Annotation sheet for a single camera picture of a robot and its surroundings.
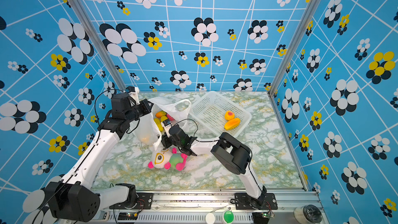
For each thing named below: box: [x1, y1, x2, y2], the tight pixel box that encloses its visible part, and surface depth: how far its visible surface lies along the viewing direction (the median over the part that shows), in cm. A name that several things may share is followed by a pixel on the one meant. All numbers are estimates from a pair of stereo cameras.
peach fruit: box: [224, 110, 235, 121], surface depth 101 cm
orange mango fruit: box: [223, 117, 241, 131], surface depth 100 cm
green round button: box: [223, 210, 235, 224], surface depth 63 cm
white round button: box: [205, 212, 216, 224], surface depth 64 cm
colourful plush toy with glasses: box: [147, 147, 188, 172], surface depth 82 cm
